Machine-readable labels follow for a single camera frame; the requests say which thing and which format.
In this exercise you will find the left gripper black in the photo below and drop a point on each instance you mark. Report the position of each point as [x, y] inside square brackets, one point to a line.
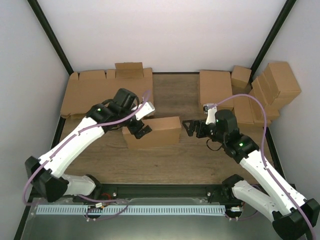
[133, 130]

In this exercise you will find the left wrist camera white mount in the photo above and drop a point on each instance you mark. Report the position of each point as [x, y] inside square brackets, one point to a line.
[146, 110]

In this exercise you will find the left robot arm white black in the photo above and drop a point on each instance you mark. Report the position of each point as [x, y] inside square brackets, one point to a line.
[46, 174]

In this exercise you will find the light blue slotted cable duct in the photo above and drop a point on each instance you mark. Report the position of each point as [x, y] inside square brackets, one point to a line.
[133, 210]

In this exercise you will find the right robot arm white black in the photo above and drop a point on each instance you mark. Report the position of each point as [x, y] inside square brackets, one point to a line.
[291, 214]

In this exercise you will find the stack of flat cardboard blanks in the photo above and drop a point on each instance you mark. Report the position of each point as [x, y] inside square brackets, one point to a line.
[87, 88]

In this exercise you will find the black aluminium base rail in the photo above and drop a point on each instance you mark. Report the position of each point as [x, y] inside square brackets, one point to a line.
[212, 193]

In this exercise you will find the folded box stack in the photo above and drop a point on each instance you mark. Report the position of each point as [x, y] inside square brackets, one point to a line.
[257, 112]
[262, 92]
[282, 82]

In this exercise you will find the middle folded box right stack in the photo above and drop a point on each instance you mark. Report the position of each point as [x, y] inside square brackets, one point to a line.
[262, 92]

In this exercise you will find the top folded box right stack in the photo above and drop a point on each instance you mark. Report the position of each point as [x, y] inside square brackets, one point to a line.
[282, 82]

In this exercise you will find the large folded cardboard box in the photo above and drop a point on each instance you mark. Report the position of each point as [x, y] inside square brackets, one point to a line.
[213, 87]

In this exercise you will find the lower folded box right stack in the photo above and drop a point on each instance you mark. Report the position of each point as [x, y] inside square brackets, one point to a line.
[257, 112]

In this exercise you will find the small folded box at back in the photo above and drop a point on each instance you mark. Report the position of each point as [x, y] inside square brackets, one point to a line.
[240, 76]

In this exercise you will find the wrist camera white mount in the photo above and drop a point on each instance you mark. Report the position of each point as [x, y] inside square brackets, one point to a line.
[210, 110]
[146, 110]

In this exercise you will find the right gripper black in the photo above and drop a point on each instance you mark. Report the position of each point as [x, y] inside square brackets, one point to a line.
[194, 123]

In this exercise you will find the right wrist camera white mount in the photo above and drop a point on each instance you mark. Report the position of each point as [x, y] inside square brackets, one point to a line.
[210, 110]

